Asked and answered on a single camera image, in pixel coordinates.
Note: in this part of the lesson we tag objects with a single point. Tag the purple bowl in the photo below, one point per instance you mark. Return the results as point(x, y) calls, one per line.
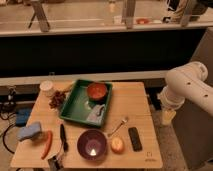
point(92, 145)

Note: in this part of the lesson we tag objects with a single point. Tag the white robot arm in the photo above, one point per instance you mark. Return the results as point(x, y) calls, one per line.
point(185, 82)

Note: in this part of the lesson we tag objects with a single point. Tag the red bowl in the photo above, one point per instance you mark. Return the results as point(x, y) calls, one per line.
point(96, 91)

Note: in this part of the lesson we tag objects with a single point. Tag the blue grey cloth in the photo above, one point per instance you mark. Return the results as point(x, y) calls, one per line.
point(95, 116)

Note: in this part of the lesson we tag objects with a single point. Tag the green plastic tray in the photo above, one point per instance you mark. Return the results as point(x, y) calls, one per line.
point(78, 105)

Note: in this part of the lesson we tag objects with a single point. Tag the dark red grapes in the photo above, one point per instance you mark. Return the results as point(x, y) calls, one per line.
point(57, 99)

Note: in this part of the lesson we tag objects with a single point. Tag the yellow apple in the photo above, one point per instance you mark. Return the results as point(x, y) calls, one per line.
point(117, 145)

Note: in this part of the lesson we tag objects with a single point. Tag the white cup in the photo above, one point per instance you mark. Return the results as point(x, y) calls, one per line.
point(47, 88)

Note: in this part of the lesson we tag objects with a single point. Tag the black remote control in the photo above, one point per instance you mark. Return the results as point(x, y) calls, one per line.
point(135, 139)

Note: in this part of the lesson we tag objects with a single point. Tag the blue box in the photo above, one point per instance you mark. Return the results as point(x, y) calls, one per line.
point(22, 116)

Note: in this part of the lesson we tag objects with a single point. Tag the blue sponge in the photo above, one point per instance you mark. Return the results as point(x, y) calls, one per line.
point(30, 131)

